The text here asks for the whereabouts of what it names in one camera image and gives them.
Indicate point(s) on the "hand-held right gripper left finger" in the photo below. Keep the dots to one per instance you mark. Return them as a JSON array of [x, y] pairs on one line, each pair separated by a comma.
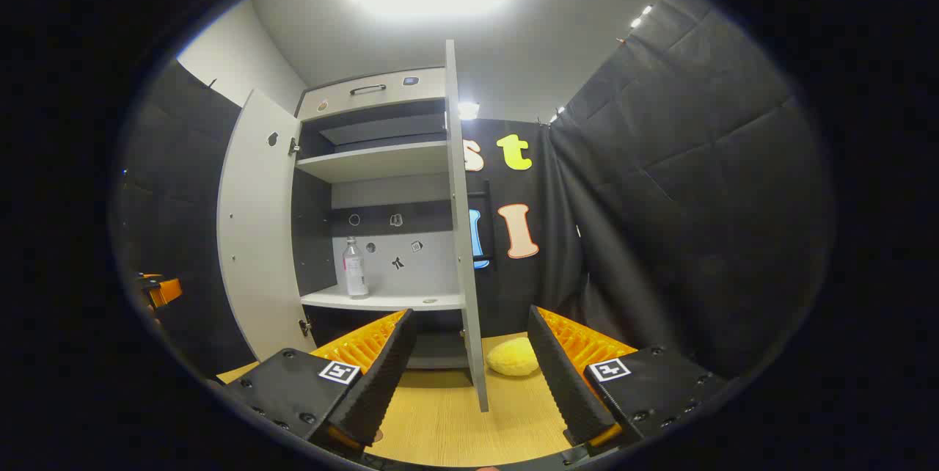
[[381, 383]]

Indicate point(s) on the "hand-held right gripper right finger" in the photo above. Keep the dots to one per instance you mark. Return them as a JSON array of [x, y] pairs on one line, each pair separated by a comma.
[[561, 383]]

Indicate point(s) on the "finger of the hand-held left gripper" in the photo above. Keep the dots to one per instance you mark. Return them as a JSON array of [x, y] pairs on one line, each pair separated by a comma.
[[167, 291]]

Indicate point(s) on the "grey cabinet door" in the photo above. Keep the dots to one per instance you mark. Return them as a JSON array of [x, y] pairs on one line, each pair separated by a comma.
[[461, 236], [257, 236]]

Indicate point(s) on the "clear plastic bottle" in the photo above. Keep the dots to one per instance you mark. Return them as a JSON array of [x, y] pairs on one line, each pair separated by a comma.
[[356, 269]]

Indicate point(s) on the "grey cabinet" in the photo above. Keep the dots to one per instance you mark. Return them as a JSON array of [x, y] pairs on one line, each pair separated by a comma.
[[433, 258]]

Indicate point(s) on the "grey cabinet shelf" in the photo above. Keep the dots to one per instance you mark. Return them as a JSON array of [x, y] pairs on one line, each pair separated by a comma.
[[381, 161], [396, 301]]

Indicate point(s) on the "grey cabinet drawer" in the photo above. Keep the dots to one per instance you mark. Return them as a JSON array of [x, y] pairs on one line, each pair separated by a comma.
[[396, 97]]

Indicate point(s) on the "yellow plush toy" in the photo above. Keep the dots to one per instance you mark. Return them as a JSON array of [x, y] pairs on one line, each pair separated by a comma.
[[513, 357]]

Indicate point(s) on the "black backdrop cloth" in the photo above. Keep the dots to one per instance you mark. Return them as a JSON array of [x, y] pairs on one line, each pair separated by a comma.
[[697, 199]]

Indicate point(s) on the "small ceiling light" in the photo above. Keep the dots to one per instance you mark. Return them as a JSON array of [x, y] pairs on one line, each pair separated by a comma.
[[468, 110], [642, 16]]

